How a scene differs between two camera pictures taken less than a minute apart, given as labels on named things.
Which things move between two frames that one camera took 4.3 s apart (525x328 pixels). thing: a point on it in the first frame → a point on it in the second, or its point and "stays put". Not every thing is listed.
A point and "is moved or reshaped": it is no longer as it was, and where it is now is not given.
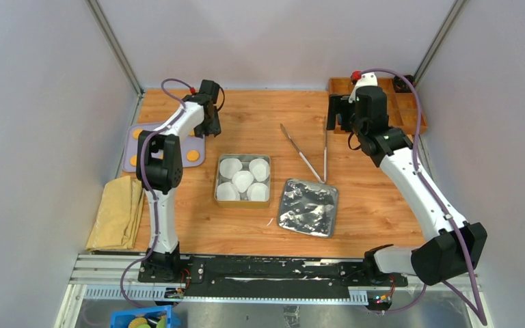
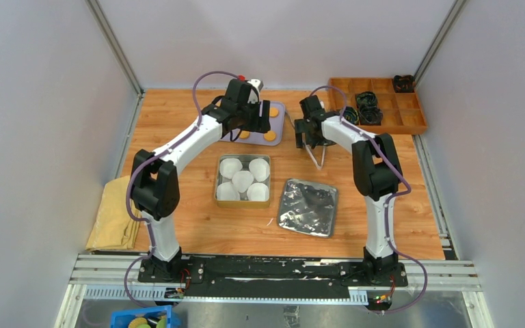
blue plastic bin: (122, 318) stays put
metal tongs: (325, 169) is moved or reshaped
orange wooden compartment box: (402, 107) stays put
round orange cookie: (193, 155) → (270, 136)
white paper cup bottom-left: (227, 190) stays put
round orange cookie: (136, 132) → (273, 112)
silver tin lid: (309, 207) stays put
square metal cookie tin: (243, 181) stays put
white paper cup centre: (242, 180) stays put
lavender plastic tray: (193, 147) → (273, 138)
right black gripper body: (342, 104) → (303, 126)
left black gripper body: (210, 126) → (249, 119)
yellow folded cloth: (118, 216) stays put
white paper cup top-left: (229, 166) stays put
